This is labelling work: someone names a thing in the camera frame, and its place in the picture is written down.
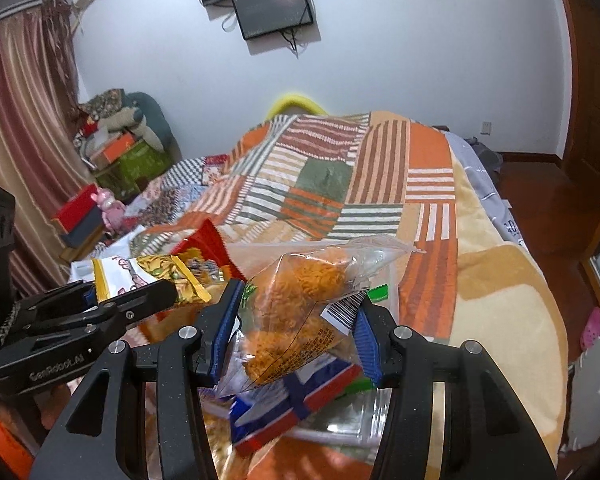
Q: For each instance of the checkered patchwork quilt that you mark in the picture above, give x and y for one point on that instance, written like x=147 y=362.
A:
x=180 y=190

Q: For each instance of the small black monitor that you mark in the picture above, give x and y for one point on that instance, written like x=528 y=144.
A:
x=272 y=10

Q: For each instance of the orange box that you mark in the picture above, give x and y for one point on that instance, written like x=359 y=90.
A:
x=117 y=149

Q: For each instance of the striped red beige curtain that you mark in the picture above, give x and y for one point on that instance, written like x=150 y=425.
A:
x=20 y=135

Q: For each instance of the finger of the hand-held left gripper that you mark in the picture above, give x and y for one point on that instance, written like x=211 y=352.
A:
x=87 y=296
x=145 y=297

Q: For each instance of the green box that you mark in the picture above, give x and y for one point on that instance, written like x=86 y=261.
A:
x=137 y=167

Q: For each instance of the clear plastic container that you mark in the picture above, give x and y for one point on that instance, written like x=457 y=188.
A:
x=340 y=420

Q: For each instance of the wooden door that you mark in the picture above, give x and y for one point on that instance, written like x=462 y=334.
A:
x=595 y=110

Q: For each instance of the teal plush cushion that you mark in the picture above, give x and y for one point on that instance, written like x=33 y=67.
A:
x=152 y=115

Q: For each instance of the beige patterned fleece blanket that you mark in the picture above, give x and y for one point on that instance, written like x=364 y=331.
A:
x=495 y=300

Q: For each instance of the white plastic object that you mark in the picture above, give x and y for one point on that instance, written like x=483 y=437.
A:
x=597 y=395

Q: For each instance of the white wall socket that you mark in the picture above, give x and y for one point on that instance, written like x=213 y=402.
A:
x=487 y=127

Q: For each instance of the red box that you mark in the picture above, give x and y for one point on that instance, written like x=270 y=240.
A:
x=75 y=207

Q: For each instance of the floral cushion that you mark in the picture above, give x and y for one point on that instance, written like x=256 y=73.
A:
x=102 y=102

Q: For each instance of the dark grey box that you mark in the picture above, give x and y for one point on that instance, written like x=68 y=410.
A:
x=82 y=237

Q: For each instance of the pink slipper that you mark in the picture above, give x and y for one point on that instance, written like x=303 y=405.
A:
x=591 y=330

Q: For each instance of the grey bedsheet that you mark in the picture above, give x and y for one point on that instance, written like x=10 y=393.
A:
x=480 y=180

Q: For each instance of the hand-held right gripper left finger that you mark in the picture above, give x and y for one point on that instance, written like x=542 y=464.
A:
x=229 y=321

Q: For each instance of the striped patchwork blanket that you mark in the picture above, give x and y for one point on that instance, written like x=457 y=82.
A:
x=330 y=175

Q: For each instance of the blue white red snack packet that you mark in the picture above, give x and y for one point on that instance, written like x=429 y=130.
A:
x=280 y=405

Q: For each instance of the pink plush toy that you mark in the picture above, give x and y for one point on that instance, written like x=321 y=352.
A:
x=110 y=210

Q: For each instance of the clear snack bag green label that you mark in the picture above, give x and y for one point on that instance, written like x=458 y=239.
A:
x=300 y=280

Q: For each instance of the orange cloth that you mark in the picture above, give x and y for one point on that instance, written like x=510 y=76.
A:
x=5 y=440

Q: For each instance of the grey bag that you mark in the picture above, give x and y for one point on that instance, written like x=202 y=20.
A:
x=487 y=157

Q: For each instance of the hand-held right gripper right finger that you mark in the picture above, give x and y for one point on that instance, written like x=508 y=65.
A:
x=367 y=341

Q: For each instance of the yellow foam pad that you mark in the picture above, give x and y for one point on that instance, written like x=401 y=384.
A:
x=295 y=100

